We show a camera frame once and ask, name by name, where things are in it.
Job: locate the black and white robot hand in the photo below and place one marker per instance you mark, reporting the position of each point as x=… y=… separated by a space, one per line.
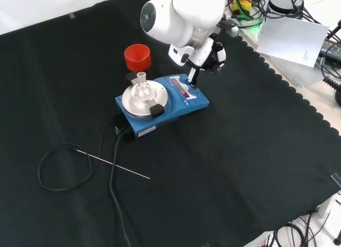
x=207 y=53

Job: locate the heater with blue base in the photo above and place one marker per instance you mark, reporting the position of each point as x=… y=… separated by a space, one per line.
x=183 y=108

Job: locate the yellow stop button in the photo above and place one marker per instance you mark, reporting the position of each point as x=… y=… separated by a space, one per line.
x=243 y=3

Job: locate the clear round-bottom flask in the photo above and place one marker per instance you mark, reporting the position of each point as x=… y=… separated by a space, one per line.
x=142 y=90

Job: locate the black flask clamp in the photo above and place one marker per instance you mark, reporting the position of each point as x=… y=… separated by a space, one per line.
x=130 y=77
x=157 y=110

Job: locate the black bench cloth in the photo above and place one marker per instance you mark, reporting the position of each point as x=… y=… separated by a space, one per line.
x=239 y=151

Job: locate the black power supply box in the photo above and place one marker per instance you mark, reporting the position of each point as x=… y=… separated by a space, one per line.
x=331 y=48

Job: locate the grey tape strip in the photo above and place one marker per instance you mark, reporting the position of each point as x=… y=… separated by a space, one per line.
x=336 y=177
x=72 y=15

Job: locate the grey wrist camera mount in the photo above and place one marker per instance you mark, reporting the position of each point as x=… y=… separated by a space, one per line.
x=234 y=29

